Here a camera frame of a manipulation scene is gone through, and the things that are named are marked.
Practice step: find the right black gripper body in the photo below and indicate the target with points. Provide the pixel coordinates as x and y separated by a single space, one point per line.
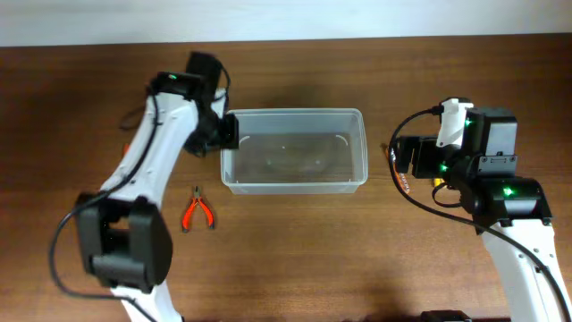
412 156

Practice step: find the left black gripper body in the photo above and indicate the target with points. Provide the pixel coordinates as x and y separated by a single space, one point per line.
229 131

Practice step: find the orange screwdriver bit holder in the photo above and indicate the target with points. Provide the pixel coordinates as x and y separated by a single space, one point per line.
403 183

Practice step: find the clear box coloured plugs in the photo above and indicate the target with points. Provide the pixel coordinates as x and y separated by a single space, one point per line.
437 182

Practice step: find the clear plastic container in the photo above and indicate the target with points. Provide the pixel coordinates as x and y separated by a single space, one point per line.
297 151

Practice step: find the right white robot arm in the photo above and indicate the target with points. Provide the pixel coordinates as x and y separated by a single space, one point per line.
474 153

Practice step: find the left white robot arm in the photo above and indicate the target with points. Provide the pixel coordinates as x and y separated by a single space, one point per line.
124 241

